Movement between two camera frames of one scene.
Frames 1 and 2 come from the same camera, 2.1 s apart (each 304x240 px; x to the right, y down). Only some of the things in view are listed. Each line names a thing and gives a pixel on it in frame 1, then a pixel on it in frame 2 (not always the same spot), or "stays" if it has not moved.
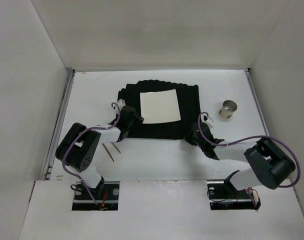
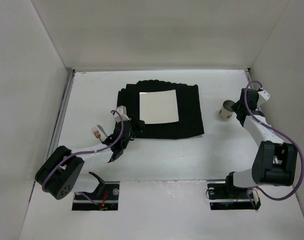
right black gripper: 195,135 -> 238,108
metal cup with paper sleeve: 228,108 stays
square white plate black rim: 159,106 stays
